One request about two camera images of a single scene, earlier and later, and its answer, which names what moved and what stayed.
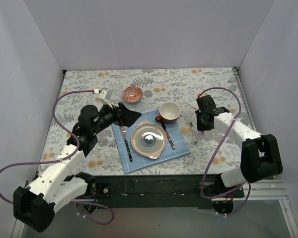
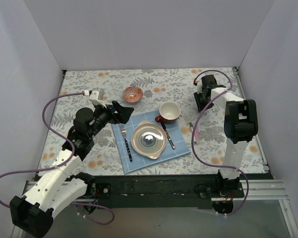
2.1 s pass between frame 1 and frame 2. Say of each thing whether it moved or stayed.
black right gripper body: moved
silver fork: stayed
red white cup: stayed
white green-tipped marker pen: stayed
